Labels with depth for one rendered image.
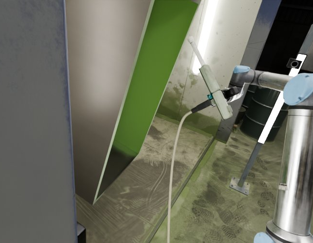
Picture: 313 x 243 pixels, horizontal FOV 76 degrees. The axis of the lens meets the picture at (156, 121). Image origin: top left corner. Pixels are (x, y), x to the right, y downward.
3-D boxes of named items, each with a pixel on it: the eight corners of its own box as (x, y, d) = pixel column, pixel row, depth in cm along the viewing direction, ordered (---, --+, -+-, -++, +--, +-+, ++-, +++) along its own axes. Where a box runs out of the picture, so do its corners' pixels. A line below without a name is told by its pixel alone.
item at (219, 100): (203, 128, 121) (237, 114, 104) (198, 130, 118) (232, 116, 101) (170, 57, 126) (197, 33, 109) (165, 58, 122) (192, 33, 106)
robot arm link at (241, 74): (250, 66, 128) (243, 84, 134) (232, 63, 127) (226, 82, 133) (256, 69, 120) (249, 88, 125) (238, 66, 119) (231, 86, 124)
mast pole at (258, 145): (237, 186, 222) (312, 23, 146) (237, 183, 226) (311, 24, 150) (241, 188, 220) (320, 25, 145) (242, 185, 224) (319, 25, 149)
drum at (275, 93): (238, 122, 375) (255, 76, 334) (269, 130, 366) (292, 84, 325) (241, 137, 324) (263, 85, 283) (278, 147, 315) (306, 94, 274)
